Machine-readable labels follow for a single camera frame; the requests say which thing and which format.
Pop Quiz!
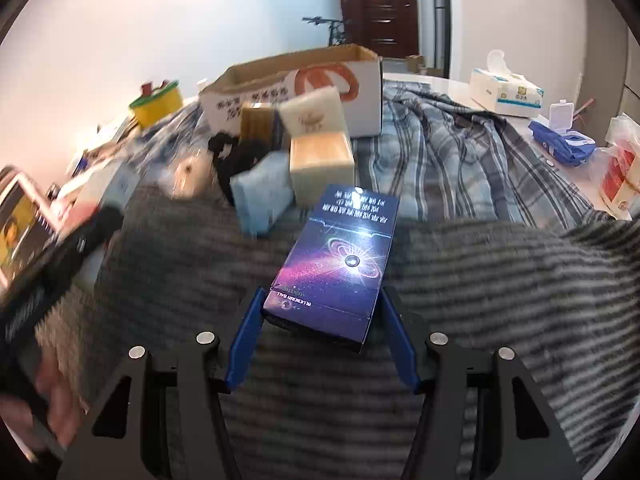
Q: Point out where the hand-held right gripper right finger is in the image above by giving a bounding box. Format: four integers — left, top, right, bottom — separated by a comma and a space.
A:
380, 286, 586, 480

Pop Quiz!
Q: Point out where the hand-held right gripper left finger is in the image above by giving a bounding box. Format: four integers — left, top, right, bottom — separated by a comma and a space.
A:
57, 287, 268, 480

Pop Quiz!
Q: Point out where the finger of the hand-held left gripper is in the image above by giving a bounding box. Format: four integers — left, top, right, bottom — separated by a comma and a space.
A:
75, 206, 126, 271

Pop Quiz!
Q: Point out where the purple galaxy print box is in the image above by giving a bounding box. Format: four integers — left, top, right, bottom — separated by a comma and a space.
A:
261, 184, 401, 353

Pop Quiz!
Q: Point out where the light blue packet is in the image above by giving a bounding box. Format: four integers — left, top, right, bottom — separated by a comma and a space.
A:
230, 152, 296, 235

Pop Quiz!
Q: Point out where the black hair tie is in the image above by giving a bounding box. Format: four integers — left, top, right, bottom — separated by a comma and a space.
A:
207, 132, 273, 206

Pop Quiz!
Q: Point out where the brown box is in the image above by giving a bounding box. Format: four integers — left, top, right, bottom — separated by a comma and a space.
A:
240, 101, 288, 153

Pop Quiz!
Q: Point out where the beige cube box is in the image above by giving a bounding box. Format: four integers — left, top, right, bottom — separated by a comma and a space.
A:
289, 131, 357, 207

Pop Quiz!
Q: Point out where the cardboard box with orange logo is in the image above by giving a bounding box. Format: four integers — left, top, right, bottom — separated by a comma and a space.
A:
199, 44, 385, 138

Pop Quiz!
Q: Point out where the white packet with logo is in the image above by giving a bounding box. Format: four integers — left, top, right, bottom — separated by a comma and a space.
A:
278, 85, 349, 137

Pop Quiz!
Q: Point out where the person's left hand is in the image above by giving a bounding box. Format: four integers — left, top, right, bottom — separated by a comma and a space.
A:
32, 355, 93, 453

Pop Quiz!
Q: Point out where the pile of small white boxes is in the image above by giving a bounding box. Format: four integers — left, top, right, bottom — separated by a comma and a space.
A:
65, 110, 143, 221

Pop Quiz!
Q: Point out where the pink-cased tablet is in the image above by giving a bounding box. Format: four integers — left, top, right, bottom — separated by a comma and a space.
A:
0, 166, 60, 288

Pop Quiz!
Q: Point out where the beige round object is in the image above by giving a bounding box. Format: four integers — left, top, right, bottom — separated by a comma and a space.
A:
172, 152, 216, 198

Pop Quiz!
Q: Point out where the grey striped blanket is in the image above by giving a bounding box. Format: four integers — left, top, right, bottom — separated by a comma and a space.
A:
30, 180, 640, 480

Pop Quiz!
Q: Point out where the yellow round container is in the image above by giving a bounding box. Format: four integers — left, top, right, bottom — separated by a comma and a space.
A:
129, 80, 183, 128

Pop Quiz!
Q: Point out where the blue plaid shirt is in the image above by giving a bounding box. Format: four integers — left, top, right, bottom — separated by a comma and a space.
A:
125, 72, 608, 233

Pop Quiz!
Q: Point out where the blue wet wipes pack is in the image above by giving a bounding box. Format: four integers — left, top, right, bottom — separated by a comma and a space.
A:
528, 101, 598, 167

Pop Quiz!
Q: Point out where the white tissue pack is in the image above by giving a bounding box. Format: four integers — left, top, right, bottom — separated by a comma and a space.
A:
469, 49, 546, 118

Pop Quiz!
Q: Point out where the clear plastic bag red box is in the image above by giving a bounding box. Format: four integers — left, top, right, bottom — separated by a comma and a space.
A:
590, 114, 640, 221

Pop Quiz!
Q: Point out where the black bicycle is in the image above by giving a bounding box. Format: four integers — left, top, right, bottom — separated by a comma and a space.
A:
302, 16, 351, 47

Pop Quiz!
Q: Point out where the black framed glass door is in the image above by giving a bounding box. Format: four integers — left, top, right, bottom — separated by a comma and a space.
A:
430, 0, 451, 78

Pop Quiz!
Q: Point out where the dark brown door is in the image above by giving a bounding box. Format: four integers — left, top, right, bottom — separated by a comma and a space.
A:
334, 0, 420, 58

